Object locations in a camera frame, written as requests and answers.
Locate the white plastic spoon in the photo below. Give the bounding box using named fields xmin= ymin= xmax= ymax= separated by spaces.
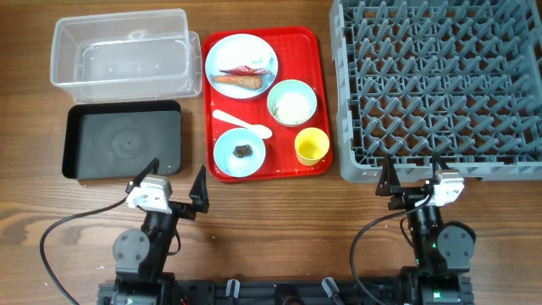
xmin=212 ymin=109 xmax=273 ymax=140

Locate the red snack wrapper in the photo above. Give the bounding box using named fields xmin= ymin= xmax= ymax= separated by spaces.
xmin=220 ymin=65 xmax=271 ymax=76

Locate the small light blue plate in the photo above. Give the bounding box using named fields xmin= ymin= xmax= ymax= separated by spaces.
xmin=213 ymin=128 xmax=267 ymax=178

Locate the dark food scrap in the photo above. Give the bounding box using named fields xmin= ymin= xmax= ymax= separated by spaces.
xmin=233 ymin=144 xmax=253 ymax=158

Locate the light green bowl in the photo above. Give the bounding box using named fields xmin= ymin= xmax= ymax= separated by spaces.
xmin=267 ymin=80 xmax=318 ymax=127

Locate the black plastic tray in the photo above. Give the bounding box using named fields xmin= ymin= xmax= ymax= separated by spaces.
xmin=62 ymin=100 xmax=182 ymax=180

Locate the red serving tray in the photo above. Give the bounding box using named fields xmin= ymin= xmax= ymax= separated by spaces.
xmin=202 ymin=26 xmax=333 ymax=182

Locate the clear plastic bin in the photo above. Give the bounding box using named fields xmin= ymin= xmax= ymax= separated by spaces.
xmin=50 ymin=8 xmax=202 ymax=104

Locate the black cable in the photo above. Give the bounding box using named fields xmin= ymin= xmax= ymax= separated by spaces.
xmin=39 ymin=195 xmax=130 ymax=305
xmin=349 ymin=192 xmax=435 ymax=305

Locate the orange carrot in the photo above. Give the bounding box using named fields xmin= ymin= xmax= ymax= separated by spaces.
xmin=212 ymin=75 xmax=263 ymax=90

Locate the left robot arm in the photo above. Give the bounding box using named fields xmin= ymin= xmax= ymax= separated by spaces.
xmin=97 ymin=158 xmax=209 ymax=305

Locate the yellow plastic cup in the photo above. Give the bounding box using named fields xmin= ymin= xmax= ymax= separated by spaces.
xmin=294 ymin=127 xmax=330 ymax=166

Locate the white rice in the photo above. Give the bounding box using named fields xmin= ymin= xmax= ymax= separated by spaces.
xmin=272 ymin=92 xmax=312 ymax=125

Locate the grey dishwasher rack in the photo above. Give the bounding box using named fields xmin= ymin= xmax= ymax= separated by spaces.
xmin=329 ymin=0 xmax=541 ymax=183

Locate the left black cable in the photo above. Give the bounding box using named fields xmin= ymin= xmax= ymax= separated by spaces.
xmin=39 ymin=195 xmax=130 ymax=305

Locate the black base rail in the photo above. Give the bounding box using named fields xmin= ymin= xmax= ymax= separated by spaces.
xmin=97 ymin=277 xmax=474 ymax=305

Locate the right black cable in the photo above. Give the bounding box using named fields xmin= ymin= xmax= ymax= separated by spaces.
xmin=349 ymin=192 xmax=435 ymax=305

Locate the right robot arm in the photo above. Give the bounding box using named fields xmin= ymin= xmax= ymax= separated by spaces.
xmin=375 ymin=154 xmax=476 ymax=305

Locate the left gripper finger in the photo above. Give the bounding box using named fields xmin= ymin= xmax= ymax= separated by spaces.
xmin=125 ymin=158 xmax=159 ymax=193
xmin=189 ymin=165 xmax=208 ymax=202

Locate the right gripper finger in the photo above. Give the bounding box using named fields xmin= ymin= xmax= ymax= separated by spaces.
xmin=375 ymin=154 xmax=401 ymax=197
xmin=431 ymin=152 xmax=449 ymax=172

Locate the large light blue plate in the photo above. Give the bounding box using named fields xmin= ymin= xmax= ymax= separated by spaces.
xmin=204 ymin=34 xmax=279 ymax=99

